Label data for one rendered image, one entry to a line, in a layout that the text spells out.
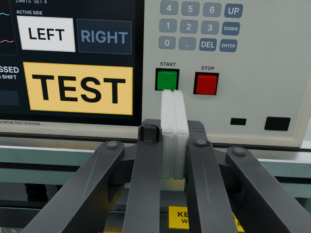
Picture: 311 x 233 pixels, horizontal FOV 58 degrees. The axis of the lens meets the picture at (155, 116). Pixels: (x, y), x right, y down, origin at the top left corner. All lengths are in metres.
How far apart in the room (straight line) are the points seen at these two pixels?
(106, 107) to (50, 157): 0.07
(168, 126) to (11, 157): 0.20
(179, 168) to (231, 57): 0.15
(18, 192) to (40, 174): 0.25
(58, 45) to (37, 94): 0.06
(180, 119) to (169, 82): 0.11
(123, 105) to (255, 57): 0.14
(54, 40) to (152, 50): 0.09
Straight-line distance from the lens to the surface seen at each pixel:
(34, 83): 0.30
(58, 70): 0.29
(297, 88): 0.31
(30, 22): 0.29
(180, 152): 0.15
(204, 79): 0.27
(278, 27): 0.28
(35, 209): 0.34
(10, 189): 0.57
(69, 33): 0.28
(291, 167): 0.31
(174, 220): 0.28
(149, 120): 0.18
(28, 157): 0.31
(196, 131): 0.17
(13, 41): 0.30
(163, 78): 0.27
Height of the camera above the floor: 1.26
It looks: 25 degrees down
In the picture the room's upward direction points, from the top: 3 degrees clockwise
